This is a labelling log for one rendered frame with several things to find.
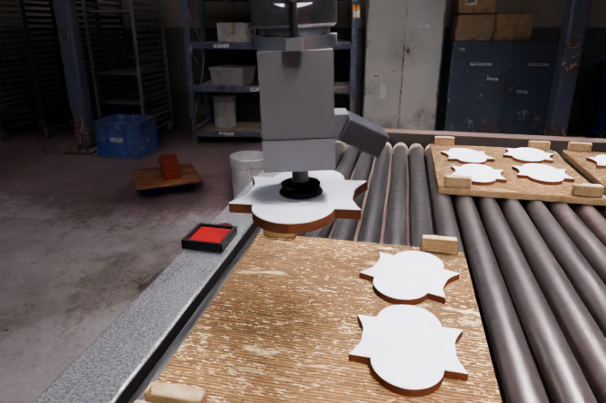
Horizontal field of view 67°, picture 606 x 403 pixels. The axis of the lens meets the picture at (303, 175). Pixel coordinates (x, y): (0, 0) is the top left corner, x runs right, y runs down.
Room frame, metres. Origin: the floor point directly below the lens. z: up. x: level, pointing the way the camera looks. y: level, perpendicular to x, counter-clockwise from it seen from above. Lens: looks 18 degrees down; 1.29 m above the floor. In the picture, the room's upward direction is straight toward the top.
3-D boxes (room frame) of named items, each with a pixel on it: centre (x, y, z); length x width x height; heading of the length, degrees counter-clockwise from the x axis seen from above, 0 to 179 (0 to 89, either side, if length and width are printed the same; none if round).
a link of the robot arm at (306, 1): (0.42, 0.01, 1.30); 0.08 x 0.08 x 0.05
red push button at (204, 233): (0.75, 0.17, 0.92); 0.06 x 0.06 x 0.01; 78
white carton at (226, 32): (5.30, 0.73, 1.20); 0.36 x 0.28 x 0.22; 73
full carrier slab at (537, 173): (1.14, -0.52, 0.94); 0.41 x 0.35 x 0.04; 168
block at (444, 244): (0.67, -0.22, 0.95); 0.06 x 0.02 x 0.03; 78
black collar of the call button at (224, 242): (0.75, 0.17, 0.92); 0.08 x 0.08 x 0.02; 78
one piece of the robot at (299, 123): (0.42, -0.02, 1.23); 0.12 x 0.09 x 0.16; 91
